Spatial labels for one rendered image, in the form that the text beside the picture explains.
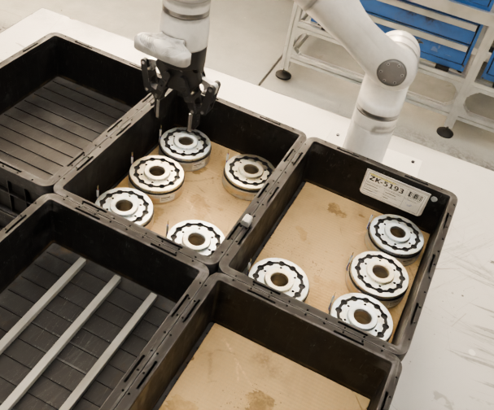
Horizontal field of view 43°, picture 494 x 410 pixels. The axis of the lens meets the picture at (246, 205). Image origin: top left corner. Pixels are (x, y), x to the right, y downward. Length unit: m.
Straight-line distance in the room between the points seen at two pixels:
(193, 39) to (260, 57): 2.34
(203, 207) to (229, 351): 0.31
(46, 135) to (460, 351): 0.90
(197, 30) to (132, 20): 2.52
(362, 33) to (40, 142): 0.65
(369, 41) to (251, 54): 2.13
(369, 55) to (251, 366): 0.61
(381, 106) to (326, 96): 1.83
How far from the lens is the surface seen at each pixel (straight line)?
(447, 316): 1.31
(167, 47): 0.92
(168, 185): 1.15
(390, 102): 1.29
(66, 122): 1.34
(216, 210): 1.16
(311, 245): 1.13
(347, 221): 1.20
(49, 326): 0.99
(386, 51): 1.21
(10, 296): 1.03
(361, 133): 1.31
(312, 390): 0.96
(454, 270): 1.40
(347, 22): 1.19
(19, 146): 1.28
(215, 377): 0.94
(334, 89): 3.16
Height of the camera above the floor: 1.64
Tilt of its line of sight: 43 degrees down
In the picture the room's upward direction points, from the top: 12 degrees clockwise
